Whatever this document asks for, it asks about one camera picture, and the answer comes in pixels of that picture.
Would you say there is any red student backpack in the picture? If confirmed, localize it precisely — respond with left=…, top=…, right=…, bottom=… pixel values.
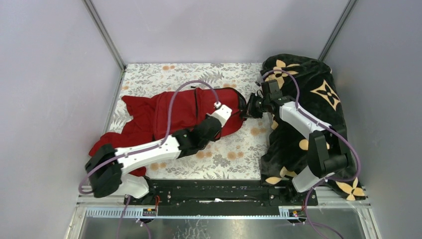
left=152, top=87, right=246, bottom=139

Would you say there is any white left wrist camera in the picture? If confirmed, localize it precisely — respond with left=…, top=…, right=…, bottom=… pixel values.
left=207, top=102, right=232, bottom=128

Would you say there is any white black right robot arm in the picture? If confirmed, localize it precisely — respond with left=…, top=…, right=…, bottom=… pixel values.
left=243, top=80, right=351, bottom=205

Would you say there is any red cloth garment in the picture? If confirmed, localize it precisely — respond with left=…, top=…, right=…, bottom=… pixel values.
left=88, top=96, right=158, bottom=156

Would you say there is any floral patterned table mat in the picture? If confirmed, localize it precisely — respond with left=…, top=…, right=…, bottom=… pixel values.
left=108, top=63, right=271, bottom=180

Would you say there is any black blanket with tan flowers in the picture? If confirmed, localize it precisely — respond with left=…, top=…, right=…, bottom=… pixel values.
left=260, top=54, right=345, bottom=185

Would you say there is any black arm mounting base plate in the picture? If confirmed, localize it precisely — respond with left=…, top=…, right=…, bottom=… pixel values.
left=124, top=179, right=318, bottom=217

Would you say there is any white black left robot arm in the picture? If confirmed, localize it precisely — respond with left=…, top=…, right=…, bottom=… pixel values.
left=85, top=115, right=227, bottom=205

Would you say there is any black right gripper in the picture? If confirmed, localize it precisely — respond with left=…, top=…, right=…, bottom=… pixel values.
left=240, top=93, right=270, bottom=119

